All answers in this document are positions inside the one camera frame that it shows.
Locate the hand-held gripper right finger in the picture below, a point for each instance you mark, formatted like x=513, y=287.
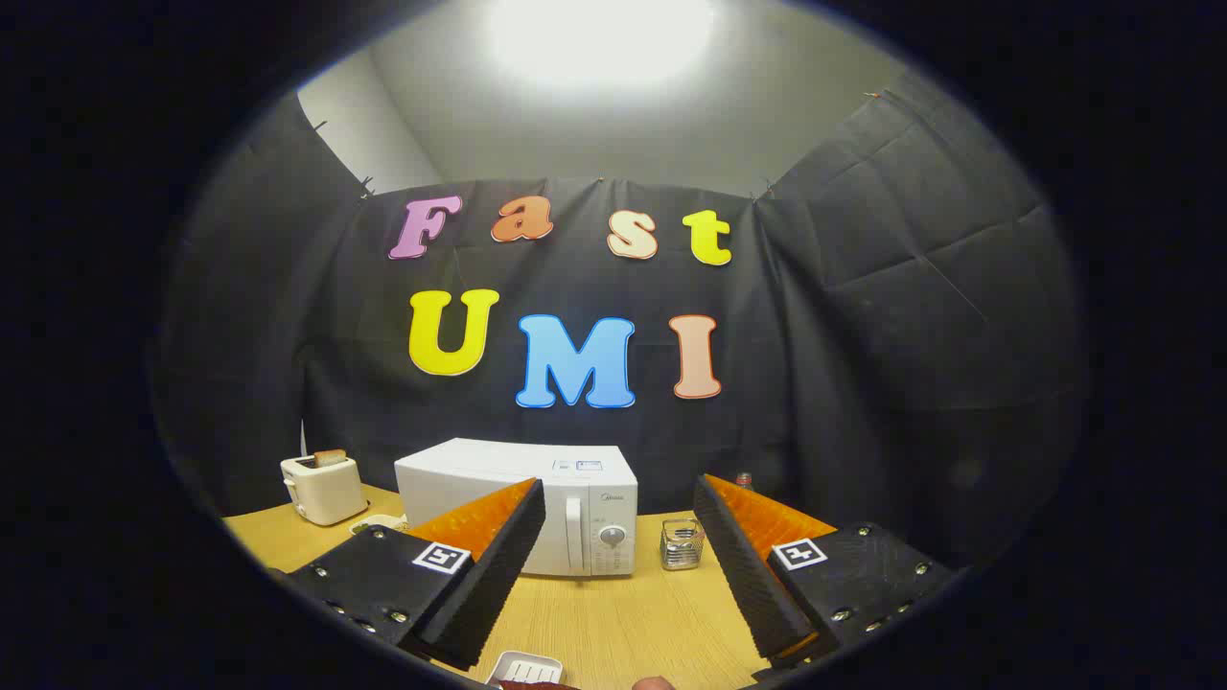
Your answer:
x=743, y=565

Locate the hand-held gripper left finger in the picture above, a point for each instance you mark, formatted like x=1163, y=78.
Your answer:
x=498, y=565

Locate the white toaster oven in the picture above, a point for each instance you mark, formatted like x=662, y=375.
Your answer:
x=498, y=470

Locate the brown grilled meat piece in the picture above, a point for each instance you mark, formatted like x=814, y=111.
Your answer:
x=544, y=685

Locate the white pop-up toaster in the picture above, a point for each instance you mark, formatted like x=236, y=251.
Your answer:
x=324, y=491

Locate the small white ribbed dish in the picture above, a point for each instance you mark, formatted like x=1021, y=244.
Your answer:
x=522, y=665

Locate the white divided dish of beans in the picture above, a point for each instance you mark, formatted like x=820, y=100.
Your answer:
x=379, y=523

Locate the toasted bread slice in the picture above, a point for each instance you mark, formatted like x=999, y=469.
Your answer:
x=330, y=458

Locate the black backdrop cloth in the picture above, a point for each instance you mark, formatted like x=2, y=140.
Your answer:
x=863, y=335

